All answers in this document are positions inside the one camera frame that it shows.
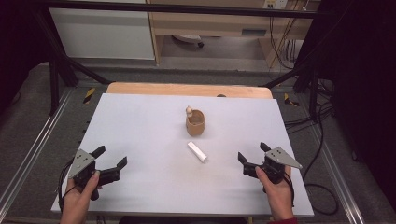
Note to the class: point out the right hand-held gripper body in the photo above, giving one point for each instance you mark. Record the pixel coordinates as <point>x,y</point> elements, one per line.
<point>274,168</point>

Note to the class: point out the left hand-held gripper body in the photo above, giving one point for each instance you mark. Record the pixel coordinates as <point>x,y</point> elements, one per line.
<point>81,161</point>

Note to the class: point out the person's right hand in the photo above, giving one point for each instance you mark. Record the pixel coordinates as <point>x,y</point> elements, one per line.
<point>280,197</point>

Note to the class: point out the person's left hand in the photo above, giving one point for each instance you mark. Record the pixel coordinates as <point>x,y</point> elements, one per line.
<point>76,202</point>

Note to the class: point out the white rectangular stick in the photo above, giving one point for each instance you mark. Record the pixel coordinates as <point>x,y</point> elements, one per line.
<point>197,151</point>

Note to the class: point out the yellow black tape strip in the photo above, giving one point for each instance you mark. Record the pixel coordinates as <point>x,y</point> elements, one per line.
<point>290,100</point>
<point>89,95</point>

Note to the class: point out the red sleeve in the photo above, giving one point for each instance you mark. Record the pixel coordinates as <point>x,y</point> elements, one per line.
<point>284,221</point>

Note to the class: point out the brown cup with small figure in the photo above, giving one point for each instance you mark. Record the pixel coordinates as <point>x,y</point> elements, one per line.
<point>195,124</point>

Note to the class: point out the small dark object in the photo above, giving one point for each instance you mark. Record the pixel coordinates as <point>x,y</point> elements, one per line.
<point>221,95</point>

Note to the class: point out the wooden table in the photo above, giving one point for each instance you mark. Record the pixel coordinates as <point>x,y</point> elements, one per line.
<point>186,90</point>

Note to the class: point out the black curtain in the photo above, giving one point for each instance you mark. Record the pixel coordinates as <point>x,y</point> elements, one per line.
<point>18,40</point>
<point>364,93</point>

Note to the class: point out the white cabinet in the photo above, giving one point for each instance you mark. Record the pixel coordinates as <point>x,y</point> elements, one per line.
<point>102,34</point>

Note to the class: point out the office chair base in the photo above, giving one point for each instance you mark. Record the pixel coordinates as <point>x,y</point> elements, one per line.
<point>188,39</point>

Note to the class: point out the light wooden desk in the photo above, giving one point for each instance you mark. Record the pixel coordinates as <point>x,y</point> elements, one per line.
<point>211,26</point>

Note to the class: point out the aluminium floor rail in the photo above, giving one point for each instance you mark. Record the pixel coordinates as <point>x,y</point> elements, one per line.
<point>337,177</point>
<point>34,146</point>

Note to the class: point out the white wall socket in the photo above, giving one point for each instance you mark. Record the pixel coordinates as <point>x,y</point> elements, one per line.
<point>275,3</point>

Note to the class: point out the black metal frame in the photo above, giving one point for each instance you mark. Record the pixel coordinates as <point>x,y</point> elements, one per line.
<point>186,10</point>

